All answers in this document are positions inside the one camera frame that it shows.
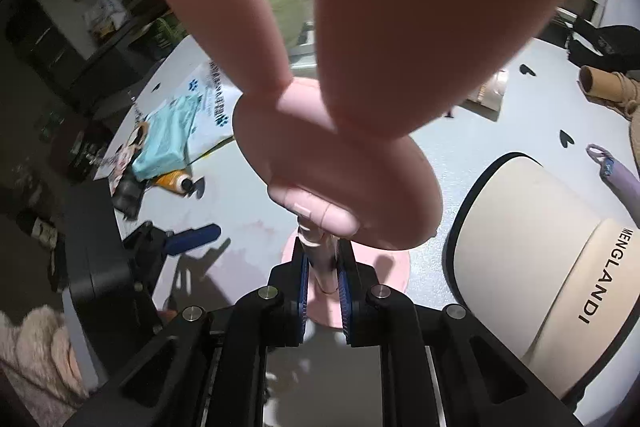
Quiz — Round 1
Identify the pink bunny ear fan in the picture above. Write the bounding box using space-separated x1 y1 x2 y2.
166 0 561 320

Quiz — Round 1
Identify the tan rope cardboard spool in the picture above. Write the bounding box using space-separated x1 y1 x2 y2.
578 66 639 119

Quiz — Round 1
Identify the orange tube bottle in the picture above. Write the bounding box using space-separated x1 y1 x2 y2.
153 170 194 196

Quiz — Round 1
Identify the teal wipes packet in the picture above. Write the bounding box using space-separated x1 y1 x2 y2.
132 95 198 181

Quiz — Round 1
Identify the cartoon printed packet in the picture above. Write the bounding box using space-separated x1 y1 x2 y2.
96 121 149 196

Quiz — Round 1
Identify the white pet wipes pouch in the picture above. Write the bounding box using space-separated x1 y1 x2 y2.
145 61 241 164

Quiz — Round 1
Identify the cream sun visor hat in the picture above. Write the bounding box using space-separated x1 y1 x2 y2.
442 152 639 402

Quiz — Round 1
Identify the black cap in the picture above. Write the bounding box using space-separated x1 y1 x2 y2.
567 17 640 74

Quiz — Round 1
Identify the purple handled brush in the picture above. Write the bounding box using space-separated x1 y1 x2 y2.
586 144 640 225

